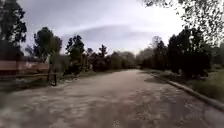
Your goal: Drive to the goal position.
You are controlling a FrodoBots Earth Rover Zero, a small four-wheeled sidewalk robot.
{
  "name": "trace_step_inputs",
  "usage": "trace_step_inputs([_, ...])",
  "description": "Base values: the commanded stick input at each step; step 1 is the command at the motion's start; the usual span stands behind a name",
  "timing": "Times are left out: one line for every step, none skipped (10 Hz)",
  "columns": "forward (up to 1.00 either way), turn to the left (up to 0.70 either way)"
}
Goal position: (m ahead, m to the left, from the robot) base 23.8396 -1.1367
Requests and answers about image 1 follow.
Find row of trees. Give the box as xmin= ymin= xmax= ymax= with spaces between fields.
xmin=25 ymin=26 xmax=138 ymax=76

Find pale dirt gravel path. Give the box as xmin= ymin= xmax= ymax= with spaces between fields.
xmin=0 ymin=68 xmax=224 ymax=128

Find group of dark trees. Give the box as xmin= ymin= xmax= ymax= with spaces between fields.
xmin=135 ymin=25 xmax=224 ymax=78

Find stone kerb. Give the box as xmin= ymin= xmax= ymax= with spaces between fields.
xmin=159 ymin=75 xmax=224 ymax=112

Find grass verge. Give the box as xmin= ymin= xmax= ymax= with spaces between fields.
xmin=143 ymin=68 xmax=224 ymax=103

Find overhanging tree branches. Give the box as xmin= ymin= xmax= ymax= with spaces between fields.
xmin=141 ymin=0 xmax=224 ymax=46

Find tall dark tree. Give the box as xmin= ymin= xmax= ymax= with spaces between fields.
xmin=0 ymin=0 xmax=28 ymax=62

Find wooden rail fence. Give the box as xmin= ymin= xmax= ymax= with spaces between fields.
xmin=0 ymin=59 xmax=58 ymax=87

